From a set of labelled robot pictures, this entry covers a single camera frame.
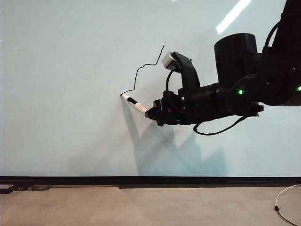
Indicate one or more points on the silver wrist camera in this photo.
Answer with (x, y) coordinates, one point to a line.
(168, 60)

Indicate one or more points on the white glossy whiteboard black frame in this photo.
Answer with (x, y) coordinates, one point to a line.
(70, 94)

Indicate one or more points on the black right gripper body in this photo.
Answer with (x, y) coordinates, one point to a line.
(172, 110)

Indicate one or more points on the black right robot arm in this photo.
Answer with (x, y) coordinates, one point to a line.
(258, 89)

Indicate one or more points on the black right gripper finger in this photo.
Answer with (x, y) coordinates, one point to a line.
(154, 114)
(151, 108)

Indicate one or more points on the black curved camera mount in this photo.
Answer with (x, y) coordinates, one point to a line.
(189, 73)

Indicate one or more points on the black stand foot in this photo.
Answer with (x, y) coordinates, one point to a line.
(5, 190)

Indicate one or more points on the white whiteboard marker black label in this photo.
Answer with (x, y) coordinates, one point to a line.
(134, 102)

